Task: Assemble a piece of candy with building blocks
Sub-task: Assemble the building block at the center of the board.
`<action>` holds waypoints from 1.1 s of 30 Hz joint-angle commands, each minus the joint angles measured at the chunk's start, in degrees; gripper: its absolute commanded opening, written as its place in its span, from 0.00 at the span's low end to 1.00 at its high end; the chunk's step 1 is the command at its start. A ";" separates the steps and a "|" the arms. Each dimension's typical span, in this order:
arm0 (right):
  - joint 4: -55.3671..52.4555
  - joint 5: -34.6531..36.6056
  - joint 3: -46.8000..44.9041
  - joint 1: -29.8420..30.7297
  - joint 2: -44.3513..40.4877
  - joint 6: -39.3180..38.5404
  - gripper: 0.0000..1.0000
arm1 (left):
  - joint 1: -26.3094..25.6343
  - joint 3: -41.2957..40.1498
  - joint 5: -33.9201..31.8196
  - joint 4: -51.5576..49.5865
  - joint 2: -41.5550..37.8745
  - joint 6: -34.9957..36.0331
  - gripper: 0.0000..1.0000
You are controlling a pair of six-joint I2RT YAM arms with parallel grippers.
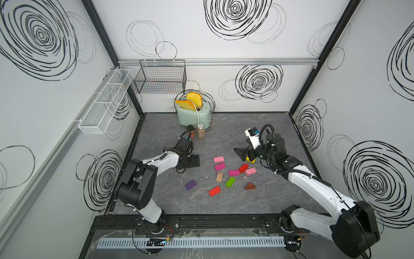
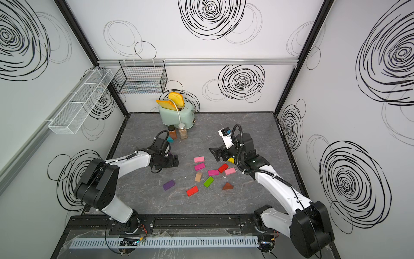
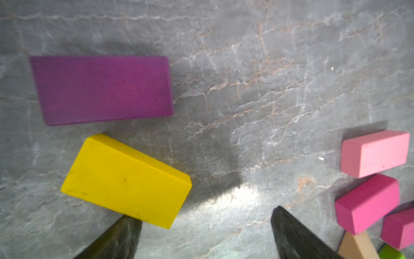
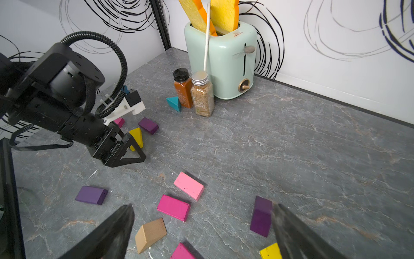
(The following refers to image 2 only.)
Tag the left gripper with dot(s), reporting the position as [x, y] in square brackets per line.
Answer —
[171, 162]

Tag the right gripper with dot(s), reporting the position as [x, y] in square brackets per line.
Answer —
[218, 154]

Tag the magenta block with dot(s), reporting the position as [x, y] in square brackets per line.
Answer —
[199, 167]
[213, 172]

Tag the light pink block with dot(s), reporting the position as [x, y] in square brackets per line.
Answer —
[230, 171]
[199, 159]

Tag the purple block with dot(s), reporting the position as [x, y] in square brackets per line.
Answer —
[168, 185]

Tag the beige spice jar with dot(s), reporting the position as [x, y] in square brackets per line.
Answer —
[183, 131]

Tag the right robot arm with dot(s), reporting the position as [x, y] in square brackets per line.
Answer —
[306, 223]

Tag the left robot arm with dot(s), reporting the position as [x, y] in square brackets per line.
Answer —
[97, 186]

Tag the red block upper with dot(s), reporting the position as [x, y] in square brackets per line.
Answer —
[223, 168]

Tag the red block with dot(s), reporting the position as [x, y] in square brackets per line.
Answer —
[192, 191]
[223, 168]

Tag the tan wooden block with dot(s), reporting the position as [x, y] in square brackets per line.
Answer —
[198, 176]

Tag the brown spice jar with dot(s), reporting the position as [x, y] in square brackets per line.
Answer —
[172, 132]

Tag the green block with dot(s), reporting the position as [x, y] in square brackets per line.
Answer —
[208, 182]

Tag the red block lower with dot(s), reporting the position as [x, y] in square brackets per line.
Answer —
[192, 191]

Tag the brown triangle block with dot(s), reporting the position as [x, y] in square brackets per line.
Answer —
[227, 186]

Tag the mint green toaster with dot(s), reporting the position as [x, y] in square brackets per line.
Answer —
[172, 117]

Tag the yellow toast slice front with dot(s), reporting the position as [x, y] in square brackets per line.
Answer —
[167, 104]

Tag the yellow toast slice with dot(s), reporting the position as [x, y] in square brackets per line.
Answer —
[178, 99]
[167, 104]

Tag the yellow toast slice back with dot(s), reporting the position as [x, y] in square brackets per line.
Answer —
[178, 99]

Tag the grey slotted cable duct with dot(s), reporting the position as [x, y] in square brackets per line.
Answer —
[164, 242]

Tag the black wire basket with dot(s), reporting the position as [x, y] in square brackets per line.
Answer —
[141, 77]

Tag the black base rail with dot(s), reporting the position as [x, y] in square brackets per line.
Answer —
[150, 223]

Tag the white wire shelf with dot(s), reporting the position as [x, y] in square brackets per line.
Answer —
[81, 102]

